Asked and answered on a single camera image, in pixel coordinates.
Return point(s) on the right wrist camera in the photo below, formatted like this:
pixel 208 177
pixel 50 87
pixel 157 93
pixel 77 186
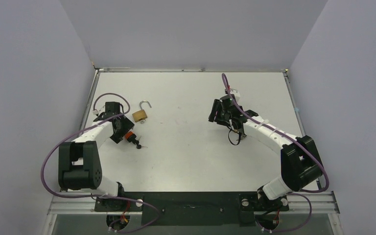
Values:
pixel 235 94

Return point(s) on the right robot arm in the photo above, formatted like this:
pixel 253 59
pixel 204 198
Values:
pixel 300 162

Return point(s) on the black keys of orange padlock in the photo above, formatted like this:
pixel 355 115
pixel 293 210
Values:
pixel 138 144

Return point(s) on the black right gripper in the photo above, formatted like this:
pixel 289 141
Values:
pixel 216 110

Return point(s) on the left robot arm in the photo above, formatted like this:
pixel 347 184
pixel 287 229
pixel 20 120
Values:
pixel 79 161

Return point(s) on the orange black padlock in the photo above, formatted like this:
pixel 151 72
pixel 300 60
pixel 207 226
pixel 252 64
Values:
pixel 131 137

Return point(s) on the large brass padlock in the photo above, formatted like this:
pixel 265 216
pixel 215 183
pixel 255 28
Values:
pixel 141 113

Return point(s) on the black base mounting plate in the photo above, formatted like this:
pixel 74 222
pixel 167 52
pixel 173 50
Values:
pixel 192 208

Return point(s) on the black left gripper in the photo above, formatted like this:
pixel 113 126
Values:
pixel 127 126

